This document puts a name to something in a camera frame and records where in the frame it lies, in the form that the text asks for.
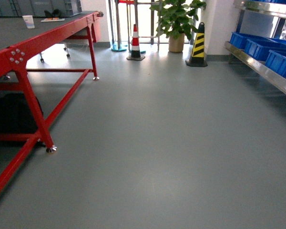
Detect steel roller shelf rack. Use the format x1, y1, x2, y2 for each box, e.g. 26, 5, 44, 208
225, 0, 286, 95

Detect white paper cup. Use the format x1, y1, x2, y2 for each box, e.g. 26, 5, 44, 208
22, 15, 35, 29

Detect black backpack under conveyor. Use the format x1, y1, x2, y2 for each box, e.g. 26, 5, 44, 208
0, 93, 38, 134

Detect blue plastic bin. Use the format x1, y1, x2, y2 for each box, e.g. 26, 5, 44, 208
230, 32, 268, 50
244, 39, 286, 62
265, 50, 286, 78

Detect red conveyor frame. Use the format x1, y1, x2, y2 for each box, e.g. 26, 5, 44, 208
0, 11, 103, 193

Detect yellow black traffic cone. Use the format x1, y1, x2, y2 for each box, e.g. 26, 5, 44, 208
185, 22, 208, 67

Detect green potted plant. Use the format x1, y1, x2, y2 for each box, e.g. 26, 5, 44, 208
150, 0, 206, 53

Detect red white traffic cone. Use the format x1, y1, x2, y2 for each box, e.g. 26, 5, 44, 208
126, 24, 145, 61

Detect teal base barrier post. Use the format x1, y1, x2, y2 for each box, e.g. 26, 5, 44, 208
108, 0, 128, 52

